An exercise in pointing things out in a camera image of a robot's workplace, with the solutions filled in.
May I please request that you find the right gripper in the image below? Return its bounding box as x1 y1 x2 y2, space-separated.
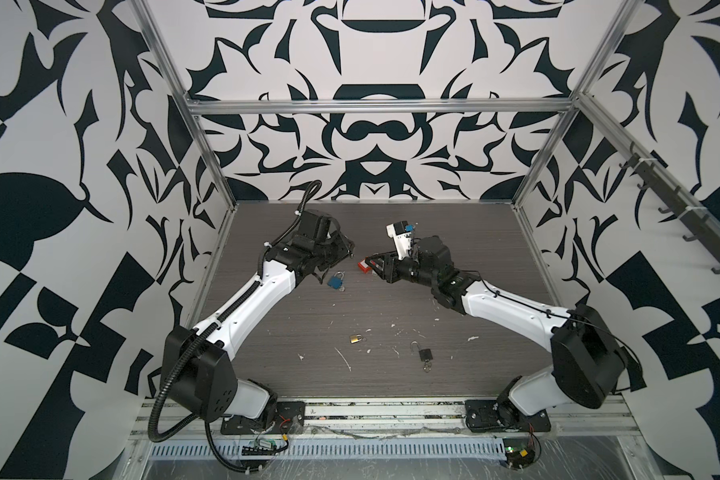
365 250 441 292

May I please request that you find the red padlock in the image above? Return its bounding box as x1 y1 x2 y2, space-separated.
358 260 372 273

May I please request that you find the blue padlock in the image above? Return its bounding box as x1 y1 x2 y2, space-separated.
327 271 345 291

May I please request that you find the black padlock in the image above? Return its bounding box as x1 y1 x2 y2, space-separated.
410 341 434 373

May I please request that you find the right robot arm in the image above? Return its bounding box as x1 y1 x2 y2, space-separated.
365 236 645 417

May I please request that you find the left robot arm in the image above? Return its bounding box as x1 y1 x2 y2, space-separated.
147 180 354 443

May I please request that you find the left circuit board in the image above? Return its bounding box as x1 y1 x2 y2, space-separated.
240 436 290 456

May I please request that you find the circuit board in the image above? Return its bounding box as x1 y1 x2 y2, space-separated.
500 444 539 471
240 436 290 456

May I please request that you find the right circuit board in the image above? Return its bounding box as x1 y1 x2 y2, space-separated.
500 444 539 471

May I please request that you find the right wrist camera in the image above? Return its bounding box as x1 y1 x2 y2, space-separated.
386 220 415 260

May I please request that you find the aluminium front rail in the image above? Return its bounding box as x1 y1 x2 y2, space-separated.
128 394 640 440

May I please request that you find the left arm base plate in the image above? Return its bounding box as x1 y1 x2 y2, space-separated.
221 401 306 436

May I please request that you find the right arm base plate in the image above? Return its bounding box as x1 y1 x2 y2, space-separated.
464 399 552 433

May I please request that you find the white cable duct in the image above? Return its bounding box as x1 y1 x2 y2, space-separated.
150 437 507 461

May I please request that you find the black corrugated cable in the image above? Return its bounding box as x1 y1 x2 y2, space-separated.
203 419 265 474

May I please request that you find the wall hook rack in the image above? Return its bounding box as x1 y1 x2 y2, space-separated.
620 141 720 275

